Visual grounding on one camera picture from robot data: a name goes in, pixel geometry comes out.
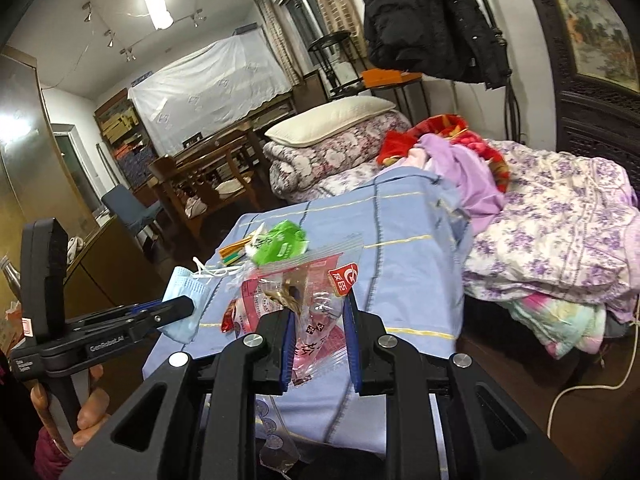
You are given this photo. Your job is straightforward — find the white power cable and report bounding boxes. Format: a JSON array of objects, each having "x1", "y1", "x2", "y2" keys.
[{"x1": 546, "y1": 303, "x2": 640, "y2": 439}]

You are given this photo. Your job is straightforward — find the cream pillow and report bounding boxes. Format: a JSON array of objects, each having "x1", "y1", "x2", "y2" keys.
[{"x1": 266, "y1": 96, "x2": 396, "y2": 148}]

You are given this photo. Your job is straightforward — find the person's left hand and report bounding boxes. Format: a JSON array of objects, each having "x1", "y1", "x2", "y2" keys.
[{"x1": 29, "y1": 364, "x2": 112, "y2": 450}]

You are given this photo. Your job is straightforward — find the maroon left sleeve forearm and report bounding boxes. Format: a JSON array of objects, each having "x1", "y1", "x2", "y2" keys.
[{"x1": 34, "y1": 427, "x2": 72, "y2": 480}]

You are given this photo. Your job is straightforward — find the purple floral quilt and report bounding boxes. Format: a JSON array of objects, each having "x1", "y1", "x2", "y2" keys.
[{"x1": 463, "y1": 141, "x2": 639, "y2": 322}]

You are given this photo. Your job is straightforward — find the red floral blanket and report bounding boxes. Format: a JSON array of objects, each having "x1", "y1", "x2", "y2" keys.
[{"x1": 376, "y1": 114, "x2": 510, "y2": 193}]

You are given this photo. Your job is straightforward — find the wooden armchair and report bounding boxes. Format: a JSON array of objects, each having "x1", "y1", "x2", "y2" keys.
[{"x1": 149, "y1": 129, "x2": 267, "y2": 242}]

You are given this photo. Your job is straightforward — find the blue checked bed sheet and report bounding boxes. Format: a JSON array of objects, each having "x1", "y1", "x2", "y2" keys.
[{"x1": 141, "y1": 166, "x2": 474, "y2": 461}]

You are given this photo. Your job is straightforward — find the blue chair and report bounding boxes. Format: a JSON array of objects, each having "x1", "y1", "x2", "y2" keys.
[{"x1": 101, "y1": 184, "x2": 164, "y2": 240}]

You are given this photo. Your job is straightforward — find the wooden bookshelf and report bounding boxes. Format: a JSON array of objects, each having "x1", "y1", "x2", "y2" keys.
[{"x1": 93, "y1": 89, "x2": 157, "y2": 190}]

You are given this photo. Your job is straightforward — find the green snack bag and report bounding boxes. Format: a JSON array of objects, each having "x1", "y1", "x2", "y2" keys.
[{"x1": 244, "y1": 220, "x2": 308, "y2": 266}]

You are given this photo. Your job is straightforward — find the clear red plastic bag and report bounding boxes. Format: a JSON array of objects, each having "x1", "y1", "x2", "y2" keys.
[{"x1": 221, "y1": 236, "x2": 362, "y2": 386}]

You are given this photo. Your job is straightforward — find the blue face mask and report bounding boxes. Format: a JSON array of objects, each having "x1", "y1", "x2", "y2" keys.
[{"x1": 159, "y1": 257, "x2": 241, "y2": 345}]

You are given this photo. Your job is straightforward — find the black round stand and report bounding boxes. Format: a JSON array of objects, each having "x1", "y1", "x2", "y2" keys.
[{"x1": 307, "y1": 30, "x2": 367, "y2": 99}]

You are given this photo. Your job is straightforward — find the colourful paper card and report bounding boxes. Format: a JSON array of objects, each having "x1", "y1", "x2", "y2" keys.
[{"x1": 218, "y1": 236, "x2": 252, "y2": 266}]

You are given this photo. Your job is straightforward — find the lilac cloth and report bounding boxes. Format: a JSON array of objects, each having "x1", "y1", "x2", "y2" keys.
[{"x1": 386, "y1": 133, "x2": 504, "y2": 234}]

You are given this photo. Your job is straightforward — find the black hanging jacket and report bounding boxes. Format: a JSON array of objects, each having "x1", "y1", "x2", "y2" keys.
[{"x1": 363, "y1": 0, "x2": 511, "y2": 89}]

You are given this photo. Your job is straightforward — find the white cloth covered cabinet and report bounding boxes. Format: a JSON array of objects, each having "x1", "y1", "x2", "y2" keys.
[{"x1": 128, "y1": 28, "x2": 292, "y2": 156}]

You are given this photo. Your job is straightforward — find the black coat rack pole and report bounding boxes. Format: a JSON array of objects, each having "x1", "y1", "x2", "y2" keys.
[{"x1": 482, "y1": 0, "x2": 522, "y2": 143}]

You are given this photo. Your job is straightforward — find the pastel tie-dye blanket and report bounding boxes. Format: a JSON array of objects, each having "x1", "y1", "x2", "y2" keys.
[{"x1": 498, "y1": 292, "x2": 606, "y2": 360}]

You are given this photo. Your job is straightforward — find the grey floral folded quilt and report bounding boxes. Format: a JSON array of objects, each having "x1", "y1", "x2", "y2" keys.
[{"x1": 264, "y1": 110, "x2": 410, "y2": 203}]

